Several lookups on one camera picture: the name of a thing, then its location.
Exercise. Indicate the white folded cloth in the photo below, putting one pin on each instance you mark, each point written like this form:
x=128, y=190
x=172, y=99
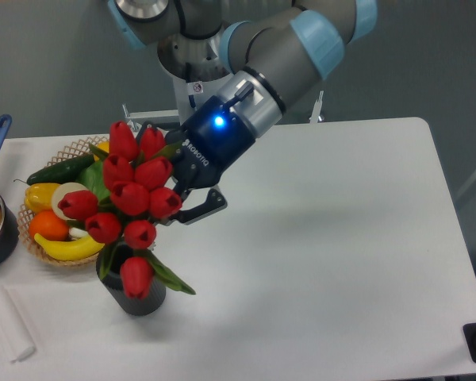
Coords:
x=16, y=341

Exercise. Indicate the yellow bell pepper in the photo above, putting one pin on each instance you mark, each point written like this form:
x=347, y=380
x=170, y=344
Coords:
x=38, y=197

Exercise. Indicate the red tulip bouquet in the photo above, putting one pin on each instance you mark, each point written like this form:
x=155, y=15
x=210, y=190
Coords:
x=135, y=173

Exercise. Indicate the green cucumber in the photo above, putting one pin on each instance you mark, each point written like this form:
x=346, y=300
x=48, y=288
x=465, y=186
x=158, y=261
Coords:
x=63, y=172

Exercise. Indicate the yellow banana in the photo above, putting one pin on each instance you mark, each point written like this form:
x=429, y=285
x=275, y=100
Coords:
x=69, y=250

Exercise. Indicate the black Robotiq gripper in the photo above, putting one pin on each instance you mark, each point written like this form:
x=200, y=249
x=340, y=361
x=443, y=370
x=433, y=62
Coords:
x=211, y=141

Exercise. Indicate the orange fruit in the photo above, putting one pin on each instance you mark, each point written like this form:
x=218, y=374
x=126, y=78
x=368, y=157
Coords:
x=49, y=225

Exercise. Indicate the cream round disc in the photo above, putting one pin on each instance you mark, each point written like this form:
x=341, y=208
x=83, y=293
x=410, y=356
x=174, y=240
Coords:
x=59, y=194

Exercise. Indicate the yellow squash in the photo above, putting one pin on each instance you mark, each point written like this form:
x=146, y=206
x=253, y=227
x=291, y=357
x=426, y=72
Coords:
x=102, y=146

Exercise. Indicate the woven wicker basket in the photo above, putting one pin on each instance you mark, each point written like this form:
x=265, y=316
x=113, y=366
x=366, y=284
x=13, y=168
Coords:
x=78, y=147

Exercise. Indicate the dark grey ribbed vase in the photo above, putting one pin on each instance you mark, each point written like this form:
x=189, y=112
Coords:
x=143, y=301

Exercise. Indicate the white garlic bulb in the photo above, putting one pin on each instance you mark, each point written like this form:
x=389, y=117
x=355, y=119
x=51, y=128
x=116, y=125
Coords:
x=76, y=233

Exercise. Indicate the green lettuce leaf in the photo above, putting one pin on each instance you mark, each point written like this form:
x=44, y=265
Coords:
x=92, y=179

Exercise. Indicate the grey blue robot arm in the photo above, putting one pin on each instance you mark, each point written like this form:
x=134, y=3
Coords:
x=338, y=23

